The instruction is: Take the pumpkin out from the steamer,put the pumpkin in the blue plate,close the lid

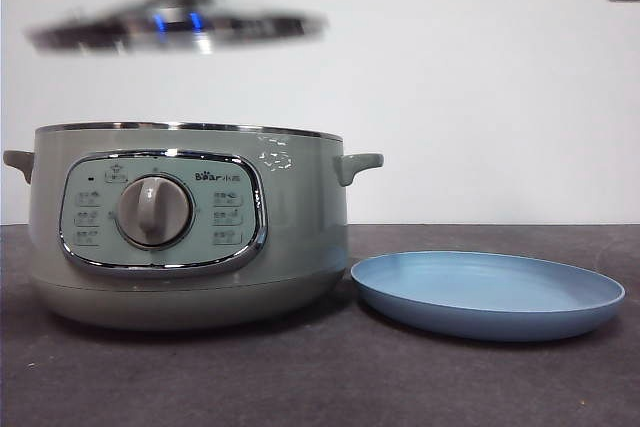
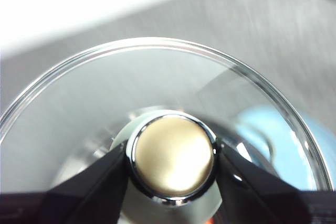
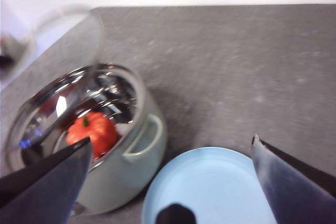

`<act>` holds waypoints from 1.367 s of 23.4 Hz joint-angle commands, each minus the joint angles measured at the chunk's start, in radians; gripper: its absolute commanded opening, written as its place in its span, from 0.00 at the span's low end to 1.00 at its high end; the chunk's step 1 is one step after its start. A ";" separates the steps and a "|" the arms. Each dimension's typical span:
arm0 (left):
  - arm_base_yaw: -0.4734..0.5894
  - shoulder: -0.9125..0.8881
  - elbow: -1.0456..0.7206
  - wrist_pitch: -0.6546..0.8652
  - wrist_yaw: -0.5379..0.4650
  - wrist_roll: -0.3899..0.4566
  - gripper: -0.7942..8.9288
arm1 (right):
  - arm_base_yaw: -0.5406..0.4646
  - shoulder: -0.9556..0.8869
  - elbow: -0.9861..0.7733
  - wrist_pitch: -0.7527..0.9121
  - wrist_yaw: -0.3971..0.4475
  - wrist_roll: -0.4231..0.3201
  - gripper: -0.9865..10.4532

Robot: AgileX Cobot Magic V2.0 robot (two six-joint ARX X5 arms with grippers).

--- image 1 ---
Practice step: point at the glass lid with green knob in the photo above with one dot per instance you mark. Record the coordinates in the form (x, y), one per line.
(175, 27)

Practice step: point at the pale green electric steamer pot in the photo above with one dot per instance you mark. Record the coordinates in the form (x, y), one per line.
(300, 227)

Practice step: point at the blue round plate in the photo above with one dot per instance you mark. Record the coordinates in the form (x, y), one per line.
(480, 292)

